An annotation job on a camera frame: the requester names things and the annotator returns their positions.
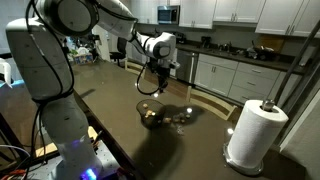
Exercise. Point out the black wire mesh bowl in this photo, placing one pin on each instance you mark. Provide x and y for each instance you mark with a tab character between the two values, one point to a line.
151	112

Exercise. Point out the stainless steel microwave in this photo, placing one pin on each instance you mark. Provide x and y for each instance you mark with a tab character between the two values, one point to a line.
168	14

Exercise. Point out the yellow candy on table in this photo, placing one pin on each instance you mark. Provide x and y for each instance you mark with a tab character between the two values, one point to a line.
167	120

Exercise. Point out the silver paper towel holder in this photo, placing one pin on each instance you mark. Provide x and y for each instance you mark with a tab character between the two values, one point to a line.
266	105

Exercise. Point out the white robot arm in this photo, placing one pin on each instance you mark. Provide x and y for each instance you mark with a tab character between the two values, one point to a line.
36	44

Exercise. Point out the tissue box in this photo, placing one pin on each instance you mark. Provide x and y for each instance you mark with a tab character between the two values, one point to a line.
83	56

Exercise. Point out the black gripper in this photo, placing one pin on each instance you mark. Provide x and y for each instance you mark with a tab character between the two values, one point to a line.
162	69

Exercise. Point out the black coffee maker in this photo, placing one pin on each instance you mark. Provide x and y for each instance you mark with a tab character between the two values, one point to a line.
205	41

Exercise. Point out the light wooden chair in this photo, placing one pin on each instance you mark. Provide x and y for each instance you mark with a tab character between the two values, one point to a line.
212	103

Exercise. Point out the black office chair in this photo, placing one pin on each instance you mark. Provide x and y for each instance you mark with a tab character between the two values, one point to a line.
121	50

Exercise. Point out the stainless steel dishwasher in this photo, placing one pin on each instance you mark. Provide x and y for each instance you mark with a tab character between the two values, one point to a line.
188	64

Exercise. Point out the white paper towel roll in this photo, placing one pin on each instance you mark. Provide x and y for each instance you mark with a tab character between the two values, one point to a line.
255	132

